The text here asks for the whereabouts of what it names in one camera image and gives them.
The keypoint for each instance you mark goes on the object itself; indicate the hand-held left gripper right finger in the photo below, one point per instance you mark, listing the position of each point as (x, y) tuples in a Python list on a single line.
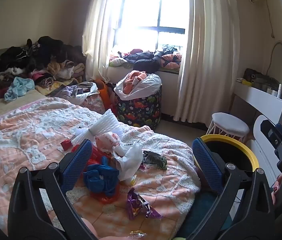
[(207, 162)]

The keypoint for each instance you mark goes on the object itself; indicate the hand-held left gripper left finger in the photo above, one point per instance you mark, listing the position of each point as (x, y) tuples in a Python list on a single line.
[(77, 165)]

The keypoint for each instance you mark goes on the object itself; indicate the red plastic packet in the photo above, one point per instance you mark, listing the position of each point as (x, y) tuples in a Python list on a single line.
[(97, 155)]

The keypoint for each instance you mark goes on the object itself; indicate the small red wrapper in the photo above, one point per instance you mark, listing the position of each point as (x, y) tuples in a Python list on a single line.
[(66, 144)]

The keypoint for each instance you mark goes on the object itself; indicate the blue plastic bag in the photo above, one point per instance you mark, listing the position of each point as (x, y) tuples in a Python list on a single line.
[(101, 177)]

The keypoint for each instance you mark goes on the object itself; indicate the yellow rim black trash bin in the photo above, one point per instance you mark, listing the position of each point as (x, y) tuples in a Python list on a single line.
[(227, 138)]

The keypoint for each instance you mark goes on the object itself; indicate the white bag with red print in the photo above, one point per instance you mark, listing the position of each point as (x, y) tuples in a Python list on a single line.
[(106, 141)]

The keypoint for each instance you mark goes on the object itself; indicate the orange plastic bag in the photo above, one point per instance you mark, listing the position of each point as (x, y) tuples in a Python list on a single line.
[(107, 199)]

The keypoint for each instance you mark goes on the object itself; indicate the green snack packet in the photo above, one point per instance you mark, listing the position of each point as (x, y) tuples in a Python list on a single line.
[(153, 158)]

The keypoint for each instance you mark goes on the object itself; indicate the white plastic bag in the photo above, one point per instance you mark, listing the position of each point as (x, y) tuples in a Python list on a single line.
[(131, 160)]

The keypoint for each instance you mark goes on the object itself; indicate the small yellow wrapper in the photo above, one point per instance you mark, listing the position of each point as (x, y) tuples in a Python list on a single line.
[(133, 180)]

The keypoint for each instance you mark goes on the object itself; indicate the purple snack wrapper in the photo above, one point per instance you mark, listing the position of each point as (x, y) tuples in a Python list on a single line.
[(134, 205)]

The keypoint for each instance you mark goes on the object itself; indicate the person's left hand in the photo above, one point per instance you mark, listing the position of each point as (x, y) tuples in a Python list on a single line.
[(91, 230)]

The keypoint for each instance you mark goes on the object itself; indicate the white rounded cabinet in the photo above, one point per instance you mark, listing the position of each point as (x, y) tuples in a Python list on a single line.
[(258, 132)]

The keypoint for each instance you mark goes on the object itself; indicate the white vanity desk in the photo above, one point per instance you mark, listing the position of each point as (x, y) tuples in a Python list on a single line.
[(263, 97)]

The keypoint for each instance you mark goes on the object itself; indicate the white bottle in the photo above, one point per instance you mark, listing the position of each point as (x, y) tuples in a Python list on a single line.
[(279, 90)]

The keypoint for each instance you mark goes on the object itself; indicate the teal rug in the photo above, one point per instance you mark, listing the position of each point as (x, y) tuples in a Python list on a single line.
[(200, 212)]

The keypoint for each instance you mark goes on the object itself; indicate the yellow box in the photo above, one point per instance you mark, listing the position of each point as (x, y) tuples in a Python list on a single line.
[(243, 81)]

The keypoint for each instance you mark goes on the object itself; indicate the dark green bag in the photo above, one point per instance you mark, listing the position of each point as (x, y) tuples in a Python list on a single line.
[(255, 76)]

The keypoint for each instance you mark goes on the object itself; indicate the orange and white blanket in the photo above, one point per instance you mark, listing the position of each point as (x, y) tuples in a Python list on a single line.
[(31, 135)]

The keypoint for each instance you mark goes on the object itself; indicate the pink floral bag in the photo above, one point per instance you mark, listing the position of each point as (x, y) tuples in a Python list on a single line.
[(93, 102)]

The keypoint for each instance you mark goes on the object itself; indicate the lavender cloth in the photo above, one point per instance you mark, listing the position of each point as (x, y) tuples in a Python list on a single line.
[(68, 91)]

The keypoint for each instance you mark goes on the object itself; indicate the dinosaur print laundry basket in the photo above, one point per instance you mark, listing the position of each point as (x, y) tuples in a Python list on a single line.
[(138, 112)]

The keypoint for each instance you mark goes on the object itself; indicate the cream curtain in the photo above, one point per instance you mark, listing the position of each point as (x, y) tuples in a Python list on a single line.
[(205, 55), (98, 30)]

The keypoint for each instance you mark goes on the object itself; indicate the light blue cloth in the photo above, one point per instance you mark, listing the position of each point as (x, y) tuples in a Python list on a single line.
[(18, 87)]

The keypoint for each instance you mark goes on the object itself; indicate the large white laundry bag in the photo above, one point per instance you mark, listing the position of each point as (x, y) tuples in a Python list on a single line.
[(151, 82)]

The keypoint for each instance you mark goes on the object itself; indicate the orange towel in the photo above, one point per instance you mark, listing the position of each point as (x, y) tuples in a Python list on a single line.
[(136, 76)]

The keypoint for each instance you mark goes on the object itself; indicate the orange patterned quilt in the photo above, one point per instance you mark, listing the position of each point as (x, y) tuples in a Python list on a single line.
[(172, 60)]

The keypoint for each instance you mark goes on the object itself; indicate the white patterned cloth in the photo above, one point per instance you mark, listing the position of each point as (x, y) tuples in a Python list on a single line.
[(118, 61)]

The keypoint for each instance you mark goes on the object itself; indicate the pile of clothes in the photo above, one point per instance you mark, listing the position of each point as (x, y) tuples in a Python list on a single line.
[(43, 55)]

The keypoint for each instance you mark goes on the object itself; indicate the dark blue jacket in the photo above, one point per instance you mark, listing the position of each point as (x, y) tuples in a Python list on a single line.
[(143, 60)]

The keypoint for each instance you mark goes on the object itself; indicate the window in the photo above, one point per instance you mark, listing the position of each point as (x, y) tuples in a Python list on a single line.
[(173, 5)]

